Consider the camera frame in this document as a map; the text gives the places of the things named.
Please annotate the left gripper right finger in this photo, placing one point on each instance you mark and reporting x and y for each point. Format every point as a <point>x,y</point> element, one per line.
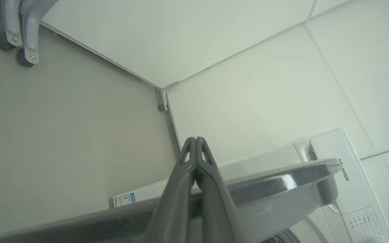
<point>218,209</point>

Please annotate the white partition panel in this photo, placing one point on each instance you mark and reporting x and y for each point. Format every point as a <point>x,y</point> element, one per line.
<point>164,33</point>
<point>265,101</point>

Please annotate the small white bracket caster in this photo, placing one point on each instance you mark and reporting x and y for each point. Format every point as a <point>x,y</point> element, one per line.
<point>163,101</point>

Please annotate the grey metal caster leg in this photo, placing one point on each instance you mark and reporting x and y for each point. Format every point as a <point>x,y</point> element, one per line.
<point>10,23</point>
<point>30,33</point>

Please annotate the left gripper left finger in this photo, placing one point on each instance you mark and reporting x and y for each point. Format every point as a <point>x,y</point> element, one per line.
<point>174,209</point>

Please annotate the white front-load washing machine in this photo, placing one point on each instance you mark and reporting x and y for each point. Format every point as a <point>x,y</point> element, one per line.
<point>360,189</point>

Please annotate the grey washing machine door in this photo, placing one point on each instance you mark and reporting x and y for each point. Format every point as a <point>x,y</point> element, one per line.
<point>275,189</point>

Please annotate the grey rubber door gasket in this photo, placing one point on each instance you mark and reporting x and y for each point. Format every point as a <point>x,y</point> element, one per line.
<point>289,237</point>

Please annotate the blue white energy label sticker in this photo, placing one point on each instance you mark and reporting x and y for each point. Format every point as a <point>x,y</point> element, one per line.
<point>124,199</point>

